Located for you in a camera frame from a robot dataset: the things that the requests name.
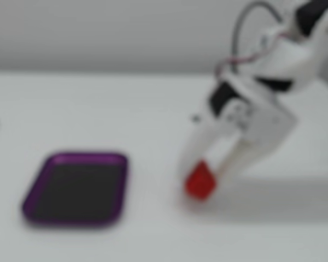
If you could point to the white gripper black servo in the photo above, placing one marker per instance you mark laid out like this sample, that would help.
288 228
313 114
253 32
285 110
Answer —
258 120

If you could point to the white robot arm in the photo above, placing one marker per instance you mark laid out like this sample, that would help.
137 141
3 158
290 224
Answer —
289 58

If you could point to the purple metal tray black base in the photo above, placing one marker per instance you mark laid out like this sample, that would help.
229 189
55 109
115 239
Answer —
79 191

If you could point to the red textured rectangular block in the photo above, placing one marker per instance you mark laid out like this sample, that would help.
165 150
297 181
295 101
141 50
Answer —
200 181

